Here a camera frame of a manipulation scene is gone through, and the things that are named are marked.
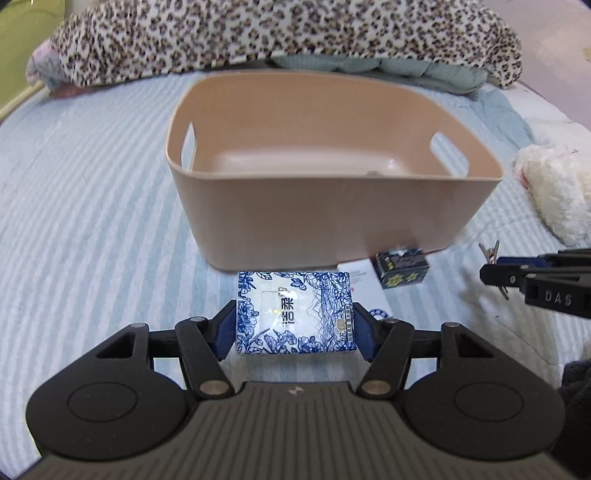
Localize pink floral cloth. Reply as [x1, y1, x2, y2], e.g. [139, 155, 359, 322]
[25, 39, 62, 88]

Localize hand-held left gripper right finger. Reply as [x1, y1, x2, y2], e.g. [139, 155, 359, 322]
[353, 302, 498, 400]

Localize metal keys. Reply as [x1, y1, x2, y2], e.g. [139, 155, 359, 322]
[478, 240, 510, 301]

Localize small dark star-print box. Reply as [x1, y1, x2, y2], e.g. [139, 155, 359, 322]
[373, 246, 430, 291]

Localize white flat box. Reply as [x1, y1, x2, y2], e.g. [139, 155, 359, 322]
[337, 258, 394, 325]

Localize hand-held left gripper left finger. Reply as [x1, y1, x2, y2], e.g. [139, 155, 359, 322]
[95, 300, 238, 400]

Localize leopard print blanket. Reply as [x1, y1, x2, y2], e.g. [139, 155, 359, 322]
[48, 0, 525, 92]

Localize beige plastic storage bin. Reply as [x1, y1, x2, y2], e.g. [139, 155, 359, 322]
[165, 69, 504, 273]

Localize blue floral tissue packet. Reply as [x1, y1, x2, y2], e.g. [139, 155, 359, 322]
[236, 271, 358, 357]

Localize dark cloth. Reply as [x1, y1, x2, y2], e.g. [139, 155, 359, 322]
[556, 359, 591, 418]

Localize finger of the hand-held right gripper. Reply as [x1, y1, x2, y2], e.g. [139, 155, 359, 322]
[479, 263, 591, 319]
[498, 248, 591, 269]

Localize white fluffy plush toy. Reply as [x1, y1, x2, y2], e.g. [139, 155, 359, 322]
[513, 143, 591, 246]

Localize light green quilt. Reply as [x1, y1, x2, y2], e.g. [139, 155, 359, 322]
[270, 52, 536, 151]

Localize blue striped bed sheet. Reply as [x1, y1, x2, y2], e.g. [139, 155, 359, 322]
[0, 69, 591, 462]

